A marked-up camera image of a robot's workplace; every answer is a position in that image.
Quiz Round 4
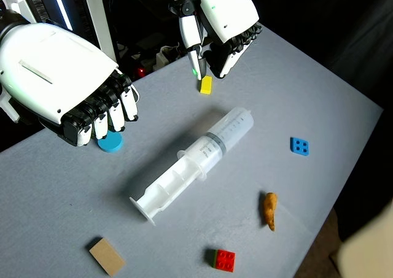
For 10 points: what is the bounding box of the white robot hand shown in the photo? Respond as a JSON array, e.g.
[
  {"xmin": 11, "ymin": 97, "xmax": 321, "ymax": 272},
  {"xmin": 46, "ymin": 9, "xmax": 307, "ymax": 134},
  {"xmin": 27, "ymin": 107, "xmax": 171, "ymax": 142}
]
[
  {"xmin": 0, "ymin": 22, "xmax": 141, "ymax": 147},
  {"xmin": 168, "ymin": 0, "xmax": 263, "ymax": 81}
]

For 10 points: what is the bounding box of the large clear plastic syringe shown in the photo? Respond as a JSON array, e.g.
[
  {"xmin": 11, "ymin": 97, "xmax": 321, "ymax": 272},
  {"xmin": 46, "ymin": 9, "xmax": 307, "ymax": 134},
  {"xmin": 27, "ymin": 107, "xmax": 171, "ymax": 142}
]
[{"xmin": 128, "ymin": 106, "xmax": 255, "ymax": 226}]

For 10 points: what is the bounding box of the white column with light strip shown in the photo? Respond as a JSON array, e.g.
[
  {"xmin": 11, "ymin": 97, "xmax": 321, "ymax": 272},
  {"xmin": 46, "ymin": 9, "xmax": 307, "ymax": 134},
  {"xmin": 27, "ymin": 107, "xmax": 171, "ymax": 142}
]
[{"xmin": 23, "ymin": 0, "xmax": 119, "ymax": 64}]

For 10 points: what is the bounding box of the yellow block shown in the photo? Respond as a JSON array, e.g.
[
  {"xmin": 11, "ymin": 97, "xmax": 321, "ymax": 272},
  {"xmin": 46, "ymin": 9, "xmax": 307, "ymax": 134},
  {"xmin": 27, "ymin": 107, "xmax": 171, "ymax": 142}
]
[{"xmin": 199, "ymin": 75, "xmax": 213, "ymax": 95}]

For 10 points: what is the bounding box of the white power adapter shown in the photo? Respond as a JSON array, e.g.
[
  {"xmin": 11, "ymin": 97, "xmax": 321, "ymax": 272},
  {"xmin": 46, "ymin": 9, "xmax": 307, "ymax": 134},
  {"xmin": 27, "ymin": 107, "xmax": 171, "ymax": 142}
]
[{"xmin": 155, "ymin": 44, "xmax": 182, "ymax": 73}]

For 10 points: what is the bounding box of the blue round disc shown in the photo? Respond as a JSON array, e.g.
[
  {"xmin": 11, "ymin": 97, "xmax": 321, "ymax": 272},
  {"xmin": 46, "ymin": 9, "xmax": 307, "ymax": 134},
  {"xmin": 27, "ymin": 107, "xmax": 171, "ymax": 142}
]
[{"xmin": 97, "ymin": 130, "xmax": 124, "ymax": 153}]

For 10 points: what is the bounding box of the grey table cloth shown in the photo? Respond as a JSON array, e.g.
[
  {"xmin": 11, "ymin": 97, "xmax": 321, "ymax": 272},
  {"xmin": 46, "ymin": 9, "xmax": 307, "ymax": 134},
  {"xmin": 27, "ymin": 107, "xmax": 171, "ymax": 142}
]
[{"xmin": 0, "ymin": 23, "xmax": 384, "ymax": 278}]

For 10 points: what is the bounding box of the black curtain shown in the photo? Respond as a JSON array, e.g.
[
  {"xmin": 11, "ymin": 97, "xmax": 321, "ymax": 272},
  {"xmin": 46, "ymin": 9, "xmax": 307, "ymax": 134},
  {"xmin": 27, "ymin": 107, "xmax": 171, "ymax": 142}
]
[{"xmin": 257, "ymin": 0, "xmax": 393, "ymax": 242}]

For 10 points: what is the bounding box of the blue four-hole square block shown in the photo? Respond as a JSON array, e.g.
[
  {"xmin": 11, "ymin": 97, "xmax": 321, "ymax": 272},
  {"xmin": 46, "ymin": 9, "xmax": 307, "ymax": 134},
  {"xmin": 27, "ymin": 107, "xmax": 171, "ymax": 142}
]
[{"xmin": 290, "ymin": 136, "xmax": 311, "ymax": 159}]

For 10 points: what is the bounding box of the tan wooden block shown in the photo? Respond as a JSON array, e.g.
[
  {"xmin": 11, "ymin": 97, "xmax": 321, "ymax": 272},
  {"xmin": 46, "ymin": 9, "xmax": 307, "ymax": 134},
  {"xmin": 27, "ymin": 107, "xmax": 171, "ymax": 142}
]
[{"xmin": 88, "ymin": 237, "xmax": 126, "ymax": 277}]

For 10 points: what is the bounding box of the orange toy carrot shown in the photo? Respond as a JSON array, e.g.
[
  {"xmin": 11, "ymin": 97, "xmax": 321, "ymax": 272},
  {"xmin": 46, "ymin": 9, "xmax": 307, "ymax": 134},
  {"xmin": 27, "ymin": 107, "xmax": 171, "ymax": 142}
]
[{"xmin": 263, "ymin": 192, "xmax": 279, "ymax": 232}]

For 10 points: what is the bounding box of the red and green toy brick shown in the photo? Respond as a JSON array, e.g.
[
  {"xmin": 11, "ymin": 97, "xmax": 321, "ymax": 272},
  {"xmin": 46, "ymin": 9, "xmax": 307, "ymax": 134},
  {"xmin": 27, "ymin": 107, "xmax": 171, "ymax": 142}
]
[{"xmin": 209, "ymin": 249, "xmax": 236, "ymax": 272}]

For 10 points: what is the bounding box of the beige rounded object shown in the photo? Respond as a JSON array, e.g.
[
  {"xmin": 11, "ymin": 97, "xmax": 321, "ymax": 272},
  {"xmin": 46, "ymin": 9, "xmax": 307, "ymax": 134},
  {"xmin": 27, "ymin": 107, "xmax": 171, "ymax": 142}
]
[{"xmin": 336, "ymin": 199, "xmax": 393, "ymax": 278}]

